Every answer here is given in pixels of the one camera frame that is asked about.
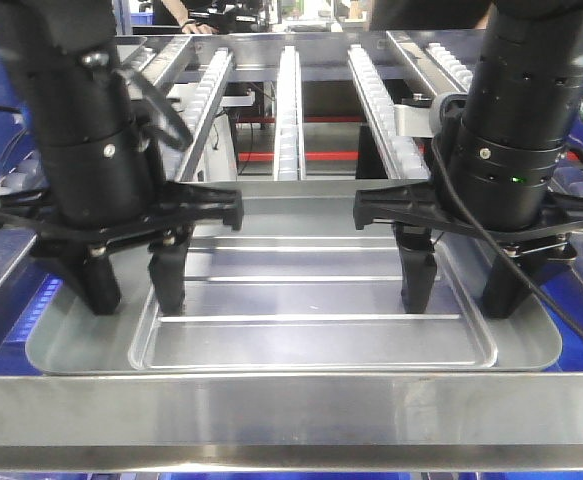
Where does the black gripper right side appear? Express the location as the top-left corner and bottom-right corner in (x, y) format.
(353, 182), (583, 319)

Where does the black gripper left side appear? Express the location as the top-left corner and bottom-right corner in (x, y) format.
(0, 181), (244, 316)

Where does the large silver tray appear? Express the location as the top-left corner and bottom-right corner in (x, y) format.
(24, 180), (563, 376)

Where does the right white roller track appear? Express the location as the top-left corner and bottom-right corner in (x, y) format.
(348, 44), (430, 181)

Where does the white roller track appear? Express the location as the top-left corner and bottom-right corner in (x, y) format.
(173, 47), (234, 182)
(273, 46), (306, 181)
(348, 44), (430, 181)

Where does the middle white roller track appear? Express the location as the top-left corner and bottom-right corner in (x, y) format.
(273, 46), (306, 181)

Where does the left white roller track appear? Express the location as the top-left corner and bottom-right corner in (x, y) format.
(173, 47), (234, 182)

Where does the far right roller track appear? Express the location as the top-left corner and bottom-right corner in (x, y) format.
(426, 42), (473, 93)

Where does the steel lane divider right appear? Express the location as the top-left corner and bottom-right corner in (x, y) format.
(386, 31), (466, 99)

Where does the black cable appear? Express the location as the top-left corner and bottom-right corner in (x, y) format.
(430, 134), (583, 480)

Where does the steel rack front rail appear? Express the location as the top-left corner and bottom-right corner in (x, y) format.
(0, 373), (583, 472)

